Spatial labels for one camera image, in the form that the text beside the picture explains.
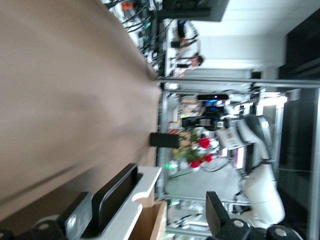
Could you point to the black bar-shaped camera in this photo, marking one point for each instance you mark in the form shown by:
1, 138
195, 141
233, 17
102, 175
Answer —
212, 97

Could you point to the red rose bouquet green leaves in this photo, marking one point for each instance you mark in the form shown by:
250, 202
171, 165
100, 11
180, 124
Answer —
203, 143

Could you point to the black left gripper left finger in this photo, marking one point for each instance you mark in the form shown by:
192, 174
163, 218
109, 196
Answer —
77, 217

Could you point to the aluminium frame side rail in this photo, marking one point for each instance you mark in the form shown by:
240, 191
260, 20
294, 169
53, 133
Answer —
162, 112

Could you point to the seated person with dark hair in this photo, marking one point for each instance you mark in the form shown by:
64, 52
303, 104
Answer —
197, 61

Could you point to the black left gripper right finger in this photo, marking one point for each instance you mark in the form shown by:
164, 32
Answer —
220, 222

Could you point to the black foam cylinder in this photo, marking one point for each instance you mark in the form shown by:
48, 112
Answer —
163, 140

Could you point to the aluminium frame upright post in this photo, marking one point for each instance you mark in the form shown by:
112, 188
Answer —
225, 82

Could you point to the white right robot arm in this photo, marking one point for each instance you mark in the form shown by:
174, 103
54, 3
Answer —
263, 197

